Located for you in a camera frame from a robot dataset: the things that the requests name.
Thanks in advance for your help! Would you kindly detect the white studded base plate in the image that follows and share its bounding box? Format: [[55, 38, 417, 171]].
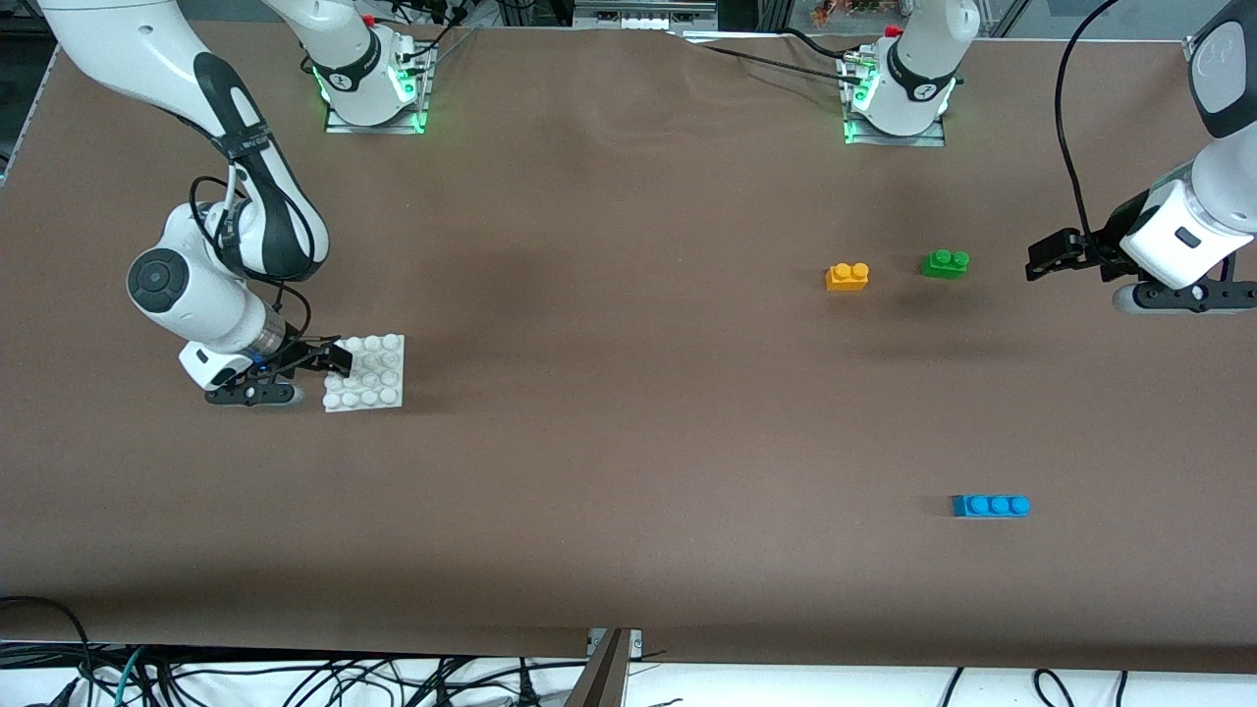
[[323, 334, 406, 413]]

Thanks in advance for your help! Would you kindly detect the blue three-stud toy block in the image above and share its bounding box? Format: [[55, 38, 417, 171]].
[[951, 494, 1032, 519]]

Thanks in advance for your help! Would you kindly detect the brown table cover mat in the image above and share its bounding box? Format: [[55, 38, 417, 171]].
[[0, 20, 1257, 674]]

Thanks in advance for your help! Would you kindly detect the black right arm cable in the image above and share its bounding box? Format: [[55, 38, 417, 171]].
[[190, 54, 330, 345]]

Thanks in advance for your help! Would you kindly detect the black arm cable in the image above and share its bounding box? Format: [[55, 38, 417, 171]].
[[190, 54, 330, 345], [1054, 0, 1125, 246]]

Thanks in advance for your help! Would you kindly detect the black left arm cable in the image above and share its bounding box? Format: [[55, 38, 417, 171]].
[[1054, 0, 1125, 246]]

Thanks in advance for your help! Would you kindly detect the black looped cable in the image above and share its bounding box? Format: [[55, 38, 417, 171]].
[[0, 596, 96, 707]]

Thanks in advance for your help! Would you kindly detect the teal cable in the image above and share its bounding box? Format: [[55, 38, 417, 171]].
[[93, 646, 148, 707]]

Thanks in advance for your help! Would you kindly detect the black cable across mat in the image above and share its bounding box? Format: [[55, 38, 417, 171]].
[[687, 29, 865, 76]]

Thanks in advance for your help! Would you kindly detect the dark metal stand post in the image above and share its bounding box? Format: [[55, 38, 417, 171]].
[[565, 628, 629, 707]]

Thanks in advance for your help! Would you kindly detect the aluminium background frame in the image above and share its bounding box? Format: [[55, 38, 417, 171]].
[[574, 0, 718, 28]]

